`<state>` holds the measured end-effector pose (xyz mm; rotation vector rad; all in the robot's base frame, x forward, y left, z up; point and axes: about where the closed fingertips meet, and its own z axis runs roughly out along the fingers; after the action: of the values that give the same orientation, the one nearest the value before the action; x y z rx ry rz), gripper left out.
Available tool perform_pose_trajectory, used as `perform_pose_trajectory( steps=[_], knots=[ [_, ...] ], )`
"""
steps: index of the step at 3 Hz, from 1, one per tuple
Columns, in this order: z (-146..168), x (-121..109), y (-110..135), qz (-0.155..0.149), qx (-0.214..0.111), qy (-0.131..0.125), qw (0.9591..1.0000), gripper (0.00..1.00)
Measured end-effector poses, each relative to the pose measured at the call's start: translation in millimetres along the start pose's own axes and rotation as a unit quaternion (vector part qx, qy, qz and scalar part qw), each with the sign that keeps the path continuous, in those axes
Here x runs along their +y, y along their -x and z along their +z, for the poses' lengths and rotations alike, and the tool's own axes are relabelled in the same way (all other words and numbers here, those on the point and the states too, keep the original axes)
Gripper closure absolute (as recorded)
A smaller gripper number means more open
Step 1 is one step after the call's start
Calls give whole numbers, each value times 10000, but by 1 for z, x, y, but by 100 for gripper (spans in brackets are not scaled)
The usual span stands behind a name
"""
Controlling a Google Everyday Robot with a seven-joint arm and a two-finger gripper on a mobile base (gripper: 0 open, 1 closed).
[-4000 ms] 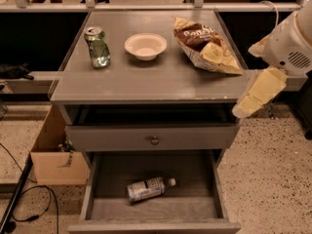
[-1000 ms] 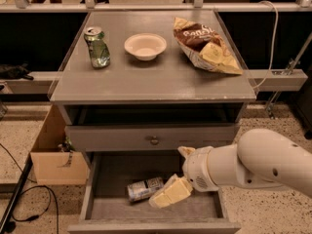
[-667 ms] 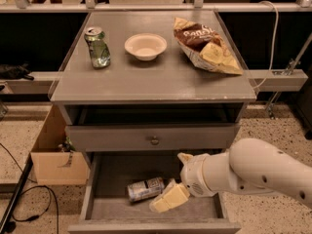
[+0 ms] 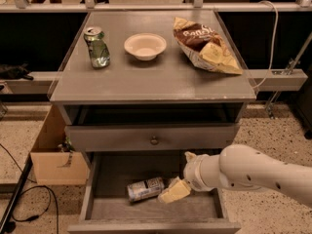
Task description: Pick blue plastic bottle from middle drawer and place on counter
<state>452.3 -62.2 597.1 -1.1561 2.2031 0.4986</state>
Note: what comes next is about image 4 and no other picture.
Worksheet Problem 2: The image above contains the black floor cable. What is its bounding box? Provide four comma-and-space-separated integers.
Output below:
0, 142, 60, 234

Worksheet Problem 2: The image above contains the cardboard box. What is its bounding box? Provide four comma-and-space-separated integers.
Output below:
30, 106, 89, 185

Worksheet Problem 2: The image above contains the grey wooden drawer cabinet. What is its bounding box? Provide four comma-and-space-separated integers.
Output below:
47, 9, 259, 234

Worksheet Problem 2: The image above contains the blue labelled plastic bottle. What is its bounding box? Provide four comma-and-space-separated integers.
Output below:
127, 176, 172, 203

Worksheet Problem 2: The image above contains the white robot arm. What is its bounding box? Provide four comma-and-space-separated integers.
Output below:
158, 144, 312, 207

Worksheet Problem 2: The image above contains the round metal drawer knob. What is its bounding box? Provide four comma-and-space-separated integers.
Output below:
150, 136, 159, 145

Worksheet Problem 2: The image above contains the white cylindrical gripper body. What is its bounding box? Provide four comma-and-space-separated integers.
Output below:
183, 154, 221, 191

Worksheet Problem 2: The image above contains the black object on ledge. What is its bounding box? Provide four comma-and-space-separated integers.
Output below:
0, 63, 33, 80

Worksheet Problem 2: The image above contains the open grey middle drawer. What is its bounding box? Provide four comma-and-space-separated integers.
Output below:
68, 151, 240, 234

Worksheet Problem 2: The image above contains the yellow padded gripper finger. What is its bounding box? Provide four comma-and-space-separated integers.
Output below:
158, 177, 191, 204
184, 151, 197, 162

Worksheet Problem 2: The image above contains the brown yellow chip bag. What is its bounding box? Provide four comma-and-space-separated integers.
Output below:
173, 17, 243, 75

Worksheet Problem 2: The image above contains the white paper bowl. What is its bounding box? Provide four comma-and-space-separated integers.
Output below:
124, 33, 167, 61

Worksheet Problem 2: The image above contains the white hanging cable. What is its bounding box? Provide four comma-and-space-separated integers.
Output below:
252, 0, 280, 90

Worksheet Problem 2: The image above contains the closed grey top drawer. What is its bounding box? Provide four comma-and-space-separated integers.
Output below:
65, 124, 240, 152

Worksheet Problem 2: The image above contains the crushed green soda can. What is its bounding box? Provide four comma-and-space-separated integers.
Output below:
84, 26, 110, 69

